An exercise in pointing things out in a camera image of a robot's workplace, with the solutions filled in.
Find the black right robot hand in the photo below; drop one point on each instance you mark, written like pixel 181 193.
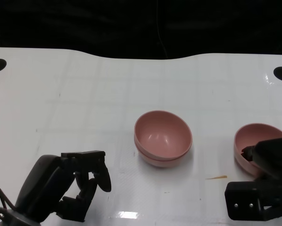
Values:
pixel 277 160

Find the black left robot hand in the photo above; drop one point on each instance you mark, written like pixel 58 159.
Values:
pixel 46 183

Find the pink plastic bowl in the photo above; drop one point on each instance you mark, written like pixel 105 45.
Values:
pixel 163 134
pixel 256 134
pixel 162 163

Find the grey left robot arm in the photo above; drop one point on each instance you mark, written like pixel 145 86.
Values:
pixel 13 220

